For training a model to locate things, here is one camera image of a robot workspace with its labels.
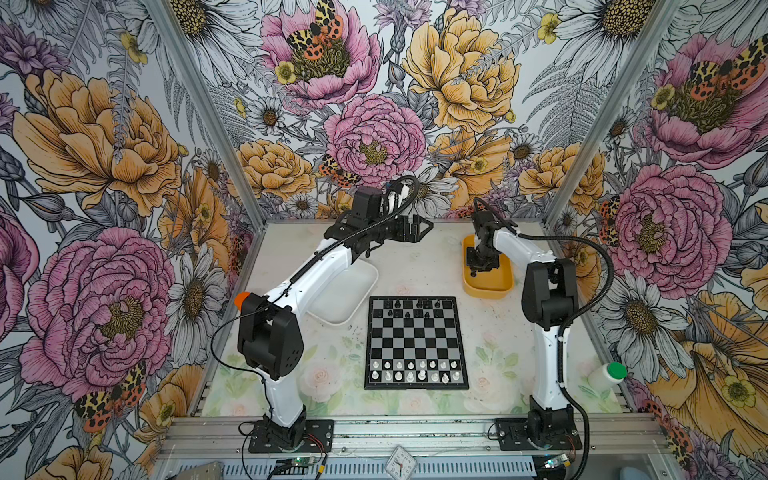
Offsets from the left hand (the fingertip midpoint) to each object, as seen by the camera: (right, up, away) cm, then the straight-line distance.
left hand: (418, 231), depth 81 cm
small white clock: (-5, -54, -12) cm, 55 cm away
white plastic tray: (-22, -21, +20) cm, 37 cm away
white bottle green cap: (+47, -37, -5) cm, 60 cm away
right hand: (+21, -13, +21) cm, 32 cm away
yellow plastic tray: (+24, -16, +16) cm, 33 cm away
